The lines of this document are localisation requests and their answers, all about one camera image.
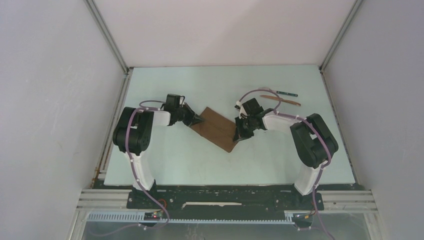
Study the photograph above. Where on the grey cable duct strip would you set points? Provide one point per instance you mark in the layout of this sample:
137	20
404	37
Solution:
139	217

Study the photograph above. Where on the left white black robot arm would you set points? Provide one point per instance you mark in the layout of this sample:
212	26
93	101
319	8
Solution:
132	134

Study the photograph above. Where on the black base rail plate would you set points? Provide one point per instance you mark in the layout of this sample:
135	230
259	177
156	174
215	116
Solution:
225	202

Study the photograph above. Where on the brown wooden knife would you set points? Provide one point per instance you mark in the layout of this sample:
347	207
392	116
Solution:
281	100

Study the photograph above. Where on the aluminium frame profile front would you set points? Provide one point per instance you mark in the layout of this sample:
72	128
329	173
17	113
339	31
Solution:
95	200

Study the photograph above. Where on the brown cloth napkin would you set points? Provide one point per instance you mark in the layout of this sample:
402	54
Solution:
217	129

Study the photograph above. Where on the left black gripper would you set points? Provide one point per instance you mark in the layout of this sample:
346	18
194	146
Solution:
192	118

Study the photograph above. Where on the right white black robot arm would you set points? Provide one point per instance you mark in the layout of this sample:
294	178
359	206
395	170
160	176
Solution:
314	143

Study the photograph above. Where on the right aluminium corner post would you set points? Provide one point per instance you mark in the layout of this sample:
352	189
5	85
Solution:
340	34

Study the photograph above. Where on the left aluminium corner post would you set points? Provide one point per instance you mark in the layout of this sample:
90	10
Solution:
106	33

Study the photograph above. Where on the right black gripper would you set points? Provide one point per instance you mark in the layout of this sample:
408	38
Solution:
240	134

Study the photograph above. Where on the aluminium corner post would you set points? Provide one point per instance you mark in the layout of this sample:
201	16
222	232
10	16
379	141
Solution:
106	33
340	34

